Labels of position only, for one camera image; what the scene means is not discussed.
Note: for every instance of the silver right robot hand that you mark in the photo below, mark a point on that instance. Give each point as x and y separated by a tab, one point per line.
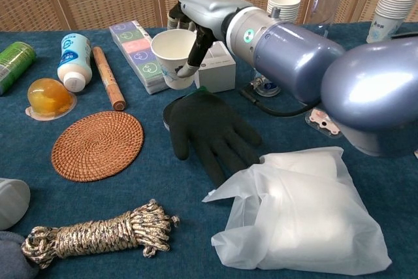
209	6

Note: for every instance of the white flower-print paper cup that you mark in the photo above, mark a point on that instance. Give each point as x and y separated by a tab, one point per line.
166	50

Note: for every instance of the purple-grey right robot arm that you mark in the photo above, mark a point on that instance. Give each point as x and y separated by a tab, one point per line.
294	57

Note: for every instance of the round woven rattan coaster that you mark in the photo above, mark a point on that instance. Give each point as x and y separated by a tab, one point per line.
98	146

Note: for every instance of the orange jelly cup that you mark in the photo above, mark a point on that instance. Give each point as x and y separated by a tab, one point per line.
49	97

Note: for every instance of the white power strip box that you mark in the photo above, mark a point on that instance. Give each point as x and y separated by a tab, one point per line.
217	76

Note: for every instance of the stack of paper cups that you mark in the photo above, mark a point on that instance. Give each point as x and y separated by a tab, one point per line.
388	14
284	1

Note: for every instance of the multicolour tissue pack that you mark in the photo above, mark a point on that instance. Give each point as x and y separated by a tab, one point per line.
134	47

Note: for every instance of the light blue drink can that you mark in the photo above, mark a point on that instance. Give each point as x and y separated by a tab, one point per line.
267	88

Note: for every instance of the black work glove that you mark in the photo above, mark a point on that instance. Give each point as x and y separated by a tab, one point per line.
202	122

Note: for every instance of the wooden cylinder stick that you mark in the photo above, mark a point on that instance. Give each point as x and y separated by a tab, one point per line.
107	76

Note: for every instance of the white bottle with blue label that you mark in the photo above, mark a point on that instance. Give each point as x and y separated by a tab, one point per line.
73	57

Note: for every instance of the pink razor blister pack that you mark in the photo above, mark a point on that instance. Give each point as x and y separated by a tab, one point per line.
323	123

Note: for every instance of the teal tablecloth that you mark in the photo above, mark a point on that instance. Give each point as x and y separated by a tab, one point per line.
183	200

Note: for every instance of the green drink can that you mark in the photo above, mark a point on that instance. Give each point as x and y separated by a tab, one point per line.
14	63

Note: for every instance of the translucent white plastic bag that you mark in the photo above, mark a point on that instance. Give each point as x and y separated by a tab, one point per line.
310	210

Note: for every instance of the grey white plastic cylinder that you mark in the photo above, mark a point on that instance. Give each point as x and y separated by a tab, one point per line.
11	204

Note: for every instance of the grey blue fabric item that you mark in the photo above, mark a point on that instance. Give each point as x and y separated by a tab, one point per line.
9	256

